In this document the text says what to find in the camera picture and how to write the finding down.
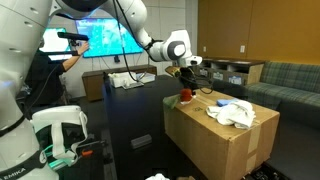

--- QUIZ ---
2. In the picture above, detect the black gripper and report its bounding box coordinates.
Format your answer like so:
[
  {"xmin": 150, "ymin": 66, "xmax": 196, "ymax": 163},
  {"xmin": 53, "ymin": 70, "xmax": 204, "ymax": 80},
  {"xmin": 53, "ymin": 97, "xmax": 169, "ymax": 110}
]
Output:
[{"xmin": 179, "ymin": 68, "xmax": 197, "ymax": 88}]

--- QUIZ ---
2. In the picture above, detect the wall mounted tv screen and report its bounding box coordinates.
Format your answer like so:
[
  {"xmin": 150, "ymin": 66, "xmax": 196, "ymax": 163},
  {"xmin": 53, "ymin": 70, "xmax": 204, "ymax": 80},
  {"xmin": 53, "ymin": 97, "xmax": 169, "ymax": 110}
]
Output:
[{"xmin": 39, "ymin": 17, "xmax": 145, "ymax": 59}]

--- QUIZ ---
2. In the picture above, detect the blue cloth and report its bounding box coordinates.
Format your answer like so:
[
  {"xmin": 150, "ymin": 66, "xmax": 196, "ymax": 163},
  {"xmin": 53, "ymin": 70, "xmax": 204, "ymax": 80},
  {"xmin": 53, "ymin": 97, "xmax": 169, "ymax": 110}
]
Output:
[{"xmin": 216, "ymin": 98, "xmax": 238, "ymax": 107}]

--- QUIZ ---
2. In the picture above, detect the clear plastic container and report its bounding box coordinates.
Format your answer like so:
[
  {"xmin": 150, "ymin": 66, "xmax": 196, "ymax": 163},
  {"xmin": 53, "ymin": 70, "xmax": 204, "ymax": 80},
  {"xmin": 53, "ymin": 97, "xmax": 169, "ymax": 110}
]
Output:
[{"xmin": 136, "ymin": 73, "xmax": 155, "ymax": 83}]

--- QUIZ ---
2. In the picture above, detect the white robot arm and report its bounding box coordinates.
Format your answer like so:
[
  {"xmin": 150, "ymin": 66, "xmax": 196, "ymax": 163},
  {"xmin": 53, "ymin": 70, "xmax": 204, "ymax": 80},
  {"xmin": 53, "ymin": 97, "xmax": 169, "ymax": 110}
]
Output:
[{"xmin": 0, "ymin": 0, "xmax": 202, "ymax": 180}]

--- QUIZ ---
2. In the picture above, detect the low wooden bench cabinet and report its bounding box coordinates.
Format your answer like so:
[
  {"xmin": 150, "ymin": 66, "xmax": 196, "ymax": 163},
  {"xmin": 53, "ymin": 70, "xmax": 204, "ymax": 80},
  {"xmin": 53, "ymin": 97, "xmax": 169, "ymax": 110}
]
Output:
[{"xmin": 82, "ymin": 65, "xmax": 157, "ymax": 101}]

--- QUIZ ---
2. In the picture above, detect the black eraser block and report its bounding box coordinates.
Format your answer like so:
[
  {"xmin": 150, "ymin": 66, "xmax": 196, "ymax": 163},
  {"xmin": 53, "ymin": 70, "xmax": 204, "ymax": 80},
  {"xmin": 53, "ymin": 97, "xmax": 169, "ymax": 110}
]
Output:
[{"xmin": 131, "ymin": 134, "xmax": 152, "ymax": 149}]

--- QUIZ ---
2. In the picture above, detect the person in black shirt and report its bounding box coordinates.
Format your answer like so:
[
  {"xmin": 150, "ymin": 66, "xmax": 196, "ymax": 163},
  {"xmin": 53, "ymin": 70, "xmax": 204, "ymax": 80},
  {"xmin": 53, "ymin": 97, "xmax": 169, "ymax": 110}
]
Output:
[{"xmin": 25, "ymin": 39, "xmax": 89, "ymax": 108}]

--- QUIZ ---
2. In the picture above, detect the white towel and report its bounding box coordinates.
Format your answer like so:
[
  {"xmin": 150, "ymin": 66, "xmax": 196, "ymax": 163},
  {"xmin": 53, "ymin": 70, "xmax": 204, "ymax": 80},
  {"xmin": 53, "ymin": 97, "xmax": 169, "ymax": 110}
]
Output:
[{"xmin": 206, "ymin": 100, "xmax": 256, "ymax": 129}]

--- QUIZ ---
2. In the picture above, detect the green plaid sofa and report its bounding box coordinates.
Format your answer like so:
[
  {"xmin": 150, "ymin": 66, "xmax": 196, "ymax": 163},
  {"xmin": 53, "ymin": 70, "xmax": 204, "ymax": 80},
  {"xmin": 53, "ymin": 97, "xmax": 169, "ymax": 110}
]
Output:
[{"xmin": 246, "ymin": 62, "xmax": 320, "ymax": 109}]

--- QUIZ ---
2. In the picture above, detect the orange plush carrot toy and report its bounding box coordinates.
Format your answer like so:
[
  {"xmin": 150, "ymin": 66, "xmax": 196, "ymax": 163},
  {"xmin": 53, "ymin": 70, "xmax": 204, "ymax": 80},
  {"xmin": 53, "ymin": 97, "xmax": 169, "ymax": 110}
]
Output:
[{"xmin": 163, "ymin": 88, "xmax": 196, "ymax": 109}]

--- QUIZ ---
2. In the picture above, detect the brown cardboard box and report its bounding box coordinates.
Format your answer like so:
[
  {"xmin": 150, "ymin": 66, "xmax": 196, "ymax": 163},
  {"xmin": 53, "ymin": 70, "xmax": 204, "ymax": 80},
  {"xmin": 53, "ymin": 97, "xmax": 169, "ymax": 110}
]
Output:
[{"xmin": 163, "ymin": 91, "xmax": 280, "ymax": 180}]

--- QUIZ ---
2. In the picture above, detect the white storage bin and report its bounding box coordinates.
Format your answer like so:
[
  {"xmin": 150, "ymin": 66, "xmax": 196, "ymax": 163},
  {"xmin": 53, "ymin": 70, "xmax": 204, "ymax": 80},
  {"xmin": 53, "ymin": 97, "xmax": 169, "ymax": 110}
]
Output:
[{"xmin": 108, "ymin": 72, "xmax": 136, "ymax": 88}]

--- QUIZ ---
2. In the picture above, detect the white vr headset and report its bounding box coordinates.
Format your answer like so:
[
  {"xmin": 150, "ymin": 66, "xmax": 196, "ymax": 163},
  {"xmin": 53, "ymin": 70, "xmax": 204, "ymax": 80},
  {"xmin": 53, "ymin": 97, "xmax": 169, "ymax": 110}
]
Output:
[{"xmin": 31, "ymin": 105, "xmax": 88, "ymax": 166}]

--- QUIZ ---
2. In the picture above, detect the wooden recycling cabinet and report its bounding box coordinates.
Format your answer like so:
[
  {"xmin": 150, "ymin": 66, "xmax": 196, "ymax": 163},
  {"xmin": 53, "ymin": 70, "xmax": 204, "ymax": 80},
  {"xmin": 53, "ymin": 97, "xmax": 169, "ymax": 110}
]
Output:
[{"xmin": 195, "ymin": 58, "xmax": 265, "ymax": 86}]

